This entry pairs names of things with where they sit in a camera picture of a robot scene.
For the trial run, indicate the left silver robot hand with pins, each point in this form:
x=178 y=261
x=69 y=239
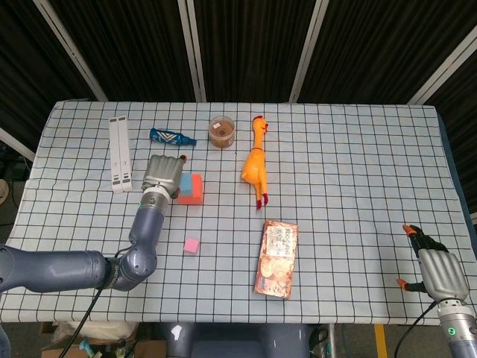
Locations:
x=164 y=173

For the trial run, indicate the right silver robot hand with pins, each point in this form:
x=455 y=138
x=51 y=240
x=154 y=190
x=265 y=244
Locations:
x=443 y=274

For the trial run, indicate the light blue foam cube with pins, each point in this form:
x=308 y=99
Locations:
x=186 y=184

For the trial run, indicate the pink foam cube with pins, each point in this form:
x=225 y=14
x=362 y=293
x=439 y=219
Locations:
x=191 y=246

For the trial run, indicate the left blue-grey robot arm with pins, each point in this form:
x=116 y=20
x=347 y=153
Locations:
x=56 y=270

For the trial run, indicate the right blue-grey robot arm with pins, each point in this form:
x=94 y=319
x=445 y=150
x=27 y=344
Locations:
x=460 y=332

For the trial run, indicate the orange foam cube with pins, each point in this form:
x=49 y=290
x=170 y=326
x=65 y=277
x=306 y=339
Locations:
x=196 y=190

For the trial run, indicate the blue plastic packet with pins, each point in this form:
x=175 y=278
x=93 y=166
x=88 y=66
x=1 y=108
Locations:
x=167 y=136

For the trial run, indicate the white folding stand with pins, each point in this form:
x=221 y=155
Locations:
x=120 y=156

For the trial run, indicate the clear jar of rubber bands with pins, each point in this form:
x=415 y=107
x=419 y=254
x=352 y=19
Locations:
x=221 y=134

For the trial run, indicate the yellow rubber chicken toy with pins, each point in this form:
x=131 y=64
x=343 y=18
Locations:
x=255 y=168

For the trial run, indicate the checkered white tablecloth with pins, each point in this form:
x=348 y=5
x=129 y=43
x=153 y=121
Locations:
x=354 y=186

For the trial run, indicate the orange cookie box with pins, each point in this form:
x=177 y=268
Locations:
x=277 y=261

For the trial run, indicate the white plastic bag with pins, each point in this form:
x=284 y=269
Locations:
x=108 y=330

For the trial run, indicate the brown cardboard box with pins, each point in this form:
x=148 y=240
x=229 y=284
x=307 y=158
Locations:
x=147 y=348

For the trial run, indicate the grey robot torso base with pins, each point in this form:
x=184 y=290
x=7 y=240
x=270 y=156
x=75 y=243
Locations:
x=238 y=341

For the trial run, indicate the double white partition frame post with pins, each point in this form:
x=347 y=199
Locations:
x=194 y=52

